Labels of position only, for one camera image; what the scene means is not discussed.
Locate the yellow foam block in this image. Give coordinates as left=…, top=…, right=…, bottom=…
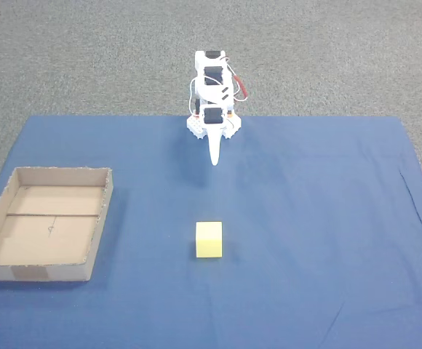
left=195, top=220, right=223, bottom=260

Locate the shallow cardboard box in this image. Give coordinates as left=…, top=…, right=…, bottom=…
left=0, top=166, right=116, bottom=284

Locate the blue cloth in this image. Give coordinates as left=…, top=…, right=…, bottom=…
left=0, top=115, right=422, bottom=349

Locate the red and white wire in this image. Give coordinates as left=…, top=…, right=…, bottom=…
left=222, top=57, right=250, bottom=103

